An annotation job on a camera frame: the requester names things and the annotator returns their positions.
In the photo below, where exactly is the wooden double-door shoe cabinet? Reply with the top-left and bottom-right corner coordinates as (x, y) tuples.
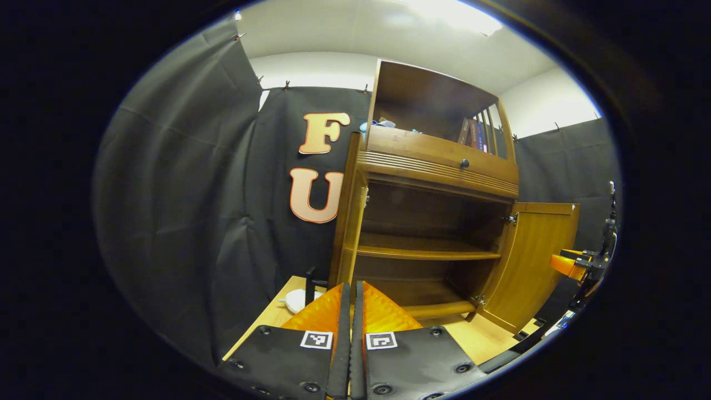
(332, 59), (521, 323)

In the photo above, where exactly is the blue toy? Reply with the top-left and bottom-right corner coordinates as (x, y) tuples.
(359, 118), (396, 134)

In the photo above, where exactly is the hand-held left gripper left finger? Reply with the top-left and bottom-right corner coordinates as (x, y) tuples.
(218, 282), (352, 400)

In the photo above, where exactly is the white soft object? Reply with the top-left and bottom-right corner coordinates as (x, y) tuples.
(279, 288), (323, 314)

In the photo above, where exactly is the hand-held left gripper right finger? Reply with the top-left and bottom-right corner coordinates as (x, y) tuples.
(350, 281), (488, 400)

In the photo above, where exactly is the wooden cabinet door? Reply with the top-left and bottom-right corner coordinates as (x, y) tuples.
(477, 202), (581, 334)
(329, 132), (368, 289)

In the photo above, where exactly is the black door handle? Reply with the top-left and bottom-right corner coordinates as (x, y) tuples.
(304, 267), (328, 306)

